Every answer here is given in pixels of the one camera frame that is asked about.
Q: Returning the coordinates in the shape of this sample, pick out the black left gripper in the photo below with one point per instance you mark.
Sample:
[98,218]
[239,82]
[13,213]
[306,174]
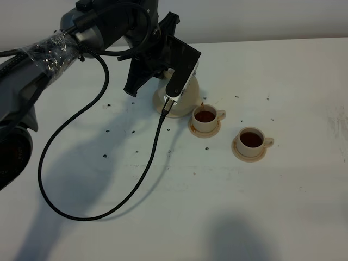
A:
[152,59]

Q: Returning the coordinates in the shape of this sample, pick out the beige ceramic teapot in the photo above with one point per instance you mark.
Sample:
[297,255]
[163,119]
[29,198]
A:
[190,98]

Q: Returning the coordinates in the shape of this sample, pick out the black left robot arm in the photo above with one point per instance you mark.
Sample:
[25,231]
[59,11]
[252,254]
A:
[128,30]

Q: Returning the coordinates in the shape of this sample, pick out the beige teacup near teapot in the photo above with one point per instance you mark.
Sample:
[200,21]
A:
[205,118]

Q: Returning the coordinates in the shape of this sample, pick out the beige saucer near teapot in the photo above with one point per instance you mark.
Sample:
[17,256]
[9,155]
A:
[203,135]

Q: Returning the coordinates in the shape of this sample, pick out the beige teacup far right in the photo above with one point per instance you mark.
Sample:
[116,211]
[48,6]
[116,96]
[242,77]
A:
[252,142]

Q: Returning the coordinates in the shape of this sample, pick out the beige saucer far right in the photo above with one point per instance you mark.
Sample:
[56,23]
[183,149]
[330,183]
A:
[245,158]

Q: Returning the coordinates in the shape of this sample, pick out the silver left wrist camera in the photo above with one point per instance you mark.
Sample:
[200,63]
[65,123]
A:
[183,59]

